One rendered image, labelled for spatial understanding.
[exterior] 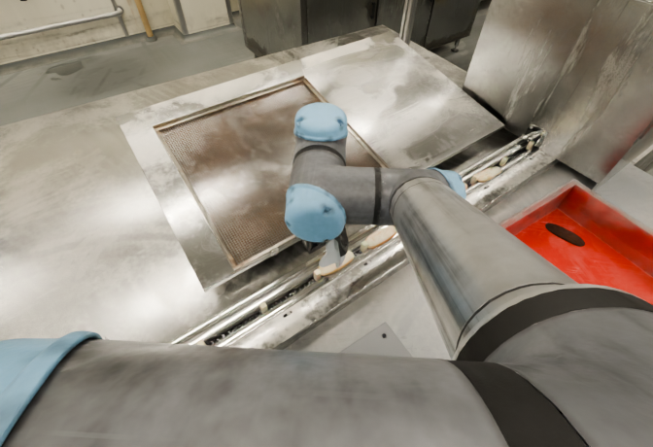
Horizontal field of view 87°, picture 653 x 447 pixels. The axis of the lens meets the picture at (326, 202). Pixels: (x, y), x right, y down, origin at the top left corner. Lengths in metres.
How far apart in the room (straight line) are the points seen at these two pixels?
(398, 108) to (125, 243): 0.90
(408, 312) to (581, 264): 0.47
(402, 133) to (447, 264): 0.91
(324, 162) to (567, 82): 0.89
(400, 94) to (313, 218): 0.90
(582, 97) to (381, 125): 0.55
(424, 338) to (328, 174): 0.50
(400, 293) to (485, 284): 0.67
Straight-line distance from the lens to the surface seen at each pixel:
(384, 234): 0.89
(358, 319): 0.81
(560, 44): 1.20
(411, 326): 0.83
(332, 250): 0.68
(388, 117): 1.15
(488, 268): 0.20
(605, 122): 1.20
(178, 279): 0.92
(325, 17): 2.59
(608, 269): 1.12
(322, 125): 0.47
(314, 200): 0.39
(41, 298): 1.05
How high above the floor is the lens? 1.57
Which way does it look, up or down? 49 degrees down
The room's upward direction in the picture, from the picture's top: 1 degrees clockwise
